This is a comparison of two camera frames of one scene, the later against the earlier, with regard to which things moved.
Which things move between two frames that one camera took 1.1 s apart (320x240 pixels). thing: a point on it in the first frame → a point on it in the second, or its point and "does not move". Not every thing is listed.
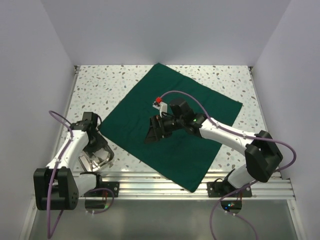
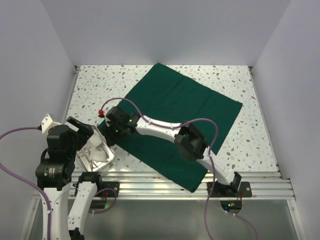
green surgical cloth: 184,156 does not move
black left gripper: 101,142 → 84,132
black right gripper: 153,134 → 111,138
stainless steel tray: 92,161 does not move
